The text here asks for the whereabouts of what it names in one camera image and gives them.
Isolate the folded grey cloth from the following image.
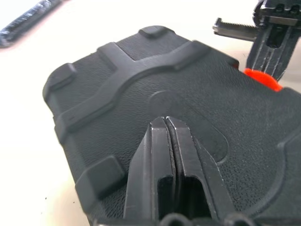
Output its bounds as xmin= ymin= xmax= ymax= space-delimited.
xmin=0 ymin=0 xmax=63 ymax=49

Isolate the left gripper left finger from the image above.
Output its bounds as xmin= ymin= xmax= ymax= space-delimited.
xmin=122 ymin=116 xmax=178 ymax=221

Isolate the black plastic tool case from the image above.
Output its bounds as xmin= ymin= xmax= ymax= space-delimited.
xmin=42 ymin=24 xmax=301 ymax=226

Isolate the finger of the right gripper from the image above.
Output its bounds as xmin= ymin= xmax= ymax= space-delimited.
xmin=268 ymin=23 xmax=301 ymax=82
xmin=246 ymin=23 xmax=273 ymax=73

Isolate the orange case latch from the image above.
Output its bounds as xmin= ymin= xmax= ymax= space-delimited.
xmin=243 ymin=67 xmax=284 ymax=93

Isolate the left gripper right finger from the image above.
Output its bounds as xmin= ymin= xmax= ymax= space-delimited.
xmin=166 ymin=116 xmax=237 ymax=216

